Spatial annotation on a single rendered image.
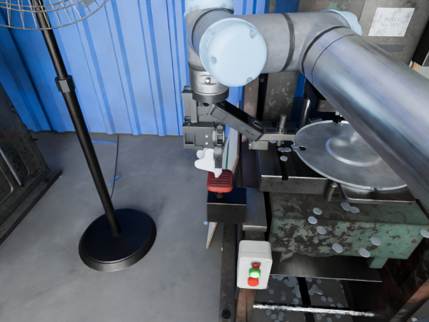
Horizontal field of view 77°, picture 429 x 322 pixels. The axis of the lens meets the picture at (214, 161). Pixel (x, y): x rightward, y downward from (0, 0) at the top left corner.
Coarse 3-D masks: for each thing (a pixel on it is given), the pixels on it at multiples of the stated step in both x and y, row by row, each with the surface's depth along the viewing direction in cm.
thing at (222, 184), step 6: (210, 174) 63; (222, 174) 63; (228, 174) 63; (210, 180) 62; (216, 180) 62; (222, 180) 62; (228, 180) 62; (210, 186) 60; (216, 186) 60; (222, 186) 60; (228, 186) 60; (222, 192) 65
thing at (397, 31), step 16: (368, 0) 52; (384, 0) 52; (400, 0) 51; (416, 0) 51; (368, 16) 53; (384, 16) 53; (400, 16) 53; (416, 16) 53; (368, 32) 55; (384, 32) 55; (400, 32) 55; (416, 32) 55; (384, 48) 57; (400, 48) 56; (416, 48) 57
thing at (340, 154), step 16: (304, 128) 76; (320, 128) 76; (336, 128) 76; (352, 128) 76; (304, 144) 70; (320, 144) 70; (336, 144) 68; (352, 144) 68; (368, 144) 68; (304, 160) 63; (320, 160) 64; (336, 160) 64; (352, 160) 63; (368, 160) 63; (336, 176) 60; (352, 176) 60; (368, 176) 60; (384, 176) 60
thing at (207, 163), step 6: (210, 150) 55; (222, 150) 57; (204, 156) 57; (210, 156) 56; (198, 162) 58; (204, 162) 58; (210, 162) 57; (204, 168) 59; (210, 168) 58; (216, 174) 59
